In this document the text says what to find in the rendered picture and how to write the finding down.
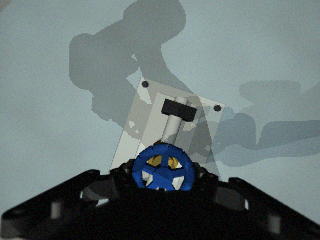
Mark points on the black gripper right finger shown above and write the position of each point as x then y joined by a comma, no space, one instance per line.
278,219

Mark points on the white flat mounting plate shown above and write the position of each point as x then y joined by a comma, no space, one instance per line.
139,114

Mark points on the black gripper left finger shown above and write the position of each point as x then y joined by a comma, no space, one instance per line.
42,215

